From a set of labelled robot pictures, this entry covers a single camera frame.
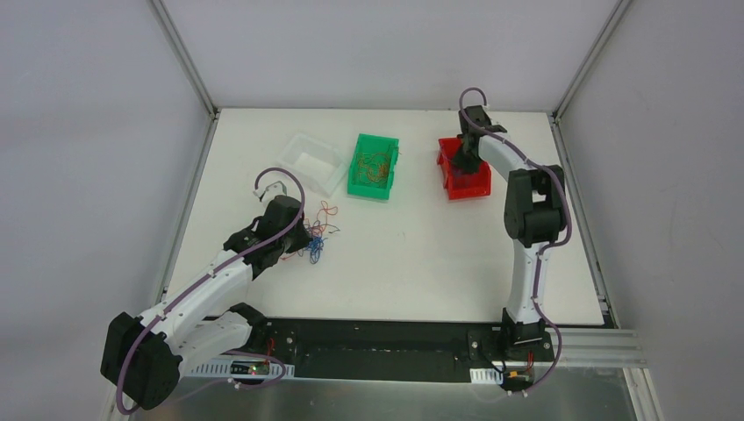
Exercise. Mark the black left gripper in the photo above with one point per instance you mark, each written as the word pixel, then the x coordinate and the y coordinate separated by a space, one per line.
pixel 288 231

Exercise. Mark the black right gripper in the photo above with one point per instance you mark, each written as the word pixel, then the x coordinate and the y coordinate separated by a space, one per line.
pixel 468 155

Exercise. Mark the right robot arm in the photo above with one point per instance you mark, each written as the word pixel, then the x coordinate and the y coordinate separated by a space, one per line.
pixel 534 217

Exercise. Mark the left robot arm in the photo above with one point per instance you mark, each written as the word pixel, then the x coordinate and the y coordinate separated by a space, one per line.
pixel 145 356

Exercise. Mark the red plastic bin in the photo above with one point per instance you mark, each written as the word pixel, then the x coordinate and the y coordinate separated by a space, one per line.
pixel 459 186

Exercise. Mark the clear plastic bin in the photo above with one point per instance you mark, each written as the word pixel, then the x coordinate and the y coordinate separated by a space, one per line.
pixel 318 165

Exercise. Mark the green plastic bin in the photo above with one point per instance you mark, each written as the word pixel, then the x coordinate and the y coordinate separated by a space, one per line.
pixel 372 168

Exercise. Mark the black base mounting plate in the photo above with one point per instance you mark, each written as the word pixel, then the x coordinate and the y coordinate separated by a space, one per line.
pixel 390 350

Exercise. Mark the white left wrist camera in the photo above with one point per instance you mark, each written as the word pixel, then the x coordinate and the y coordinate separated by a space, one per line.
pixel 271 191

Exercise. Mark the left white cable duct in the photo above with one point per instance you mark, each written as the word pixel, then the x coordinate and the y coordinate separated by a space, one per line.
pixel 242 369

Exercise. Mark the white cable duct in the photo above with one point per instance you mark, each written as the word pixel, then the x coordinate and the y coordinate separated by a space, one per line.
pixel 487 376
pixel 242 369

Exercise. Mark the right white cable duct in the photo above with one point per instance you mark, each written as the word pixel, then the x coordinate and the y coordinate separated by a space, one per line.
pixel 487 376

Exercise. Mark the right aluminium frame post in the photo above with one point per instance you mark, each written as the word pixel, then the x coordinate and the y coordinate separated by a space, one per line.
pixel 611 24

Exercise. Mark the aluminium frame post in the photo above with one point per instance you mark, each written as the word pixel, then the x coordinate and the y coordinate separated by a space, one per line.
pixel 611 24
pixel 183 56

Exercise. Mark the left aluminium frame post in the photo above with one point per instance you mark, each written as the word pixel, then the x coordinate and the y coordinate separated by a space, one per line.
pixel 183 56

